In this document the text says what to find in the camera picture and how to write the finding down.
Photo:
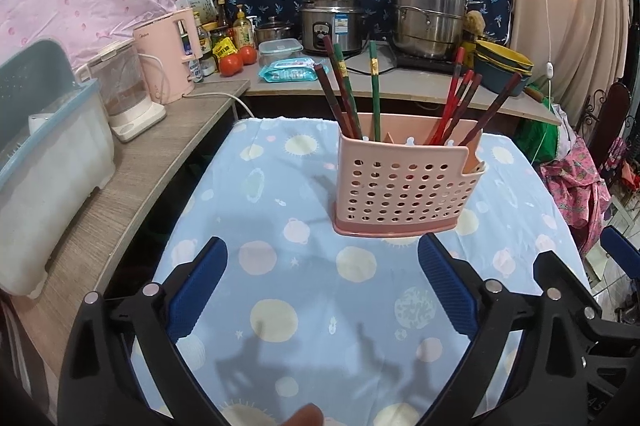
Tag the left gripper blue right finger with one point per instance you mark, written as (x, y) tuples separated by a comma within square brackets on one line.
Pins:
[(453, 282)]

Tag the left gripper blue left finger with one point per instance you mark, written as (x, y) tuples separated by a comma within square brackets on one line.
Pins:
[(190, 285)]

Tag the dark red chopstick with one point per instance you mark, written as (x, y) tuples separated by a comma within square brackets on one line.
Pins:
[(493, 109)]

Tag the brown red chopstick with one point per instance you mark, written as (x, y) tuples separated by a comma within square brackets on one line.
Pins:
[(332, 100)]

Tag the green chopstick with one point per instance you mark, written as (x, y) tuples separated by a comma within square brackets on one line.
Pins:
[(338, 53), (375, 90)]

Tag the dark maroon chopstick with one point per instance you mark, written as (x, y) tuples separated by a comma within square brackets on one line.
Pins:
[(328, 45)]

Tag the pink perforated utensil holder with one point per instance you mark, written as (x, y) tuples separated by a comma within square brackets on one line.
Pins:
[(400, 186)]

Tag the light blue dotted tablecloth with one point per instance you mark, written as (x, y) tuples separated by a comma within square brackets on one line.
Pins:
[(303, 314)]

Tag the pink floral garment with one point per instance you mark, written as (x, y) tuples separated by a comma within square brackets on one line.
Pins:
[(580, 194)]

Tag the green bag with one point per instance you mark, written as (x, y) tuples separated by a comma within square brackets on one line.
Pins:
[(538, 141)]

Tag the white plastic storage bin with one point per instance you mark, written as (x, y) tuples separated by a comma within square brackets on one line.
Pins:
[(56, 149)]

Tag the pink electric kettle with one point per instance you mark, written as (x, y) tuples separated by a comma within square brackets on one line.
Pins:
[(169, 49)]

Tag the black induction cooktop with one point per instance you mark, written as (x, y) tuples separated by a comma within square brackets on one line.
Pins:
[(419, 63)]

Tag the teal bowl with yellow lid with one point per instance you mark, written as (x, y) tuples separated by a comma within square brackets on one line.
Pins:
[(497, 64)]

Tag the red tomato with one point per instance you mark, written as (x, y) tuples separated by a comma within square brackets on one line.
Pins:
[(230, 65), (248, 55)]

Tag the blue wet wipes pack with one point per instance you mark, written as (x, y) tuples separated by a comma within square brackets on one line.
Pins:
[(299, 69)]

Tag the clear food container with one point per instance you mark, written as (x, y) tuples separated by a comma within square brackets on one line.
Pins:
[(278, 49)]

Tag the yellow oil bottle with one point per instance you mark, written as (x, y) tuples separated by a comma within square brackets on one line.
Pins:
[(242, 29)]

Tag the large stainless steel steamer pot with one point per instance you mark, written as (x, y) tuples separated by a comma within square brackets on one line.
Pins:
[(429, 29)]

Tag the silver rice cooker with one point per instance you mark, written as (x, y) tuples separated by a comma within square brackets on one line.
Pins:
[(340, 20)]

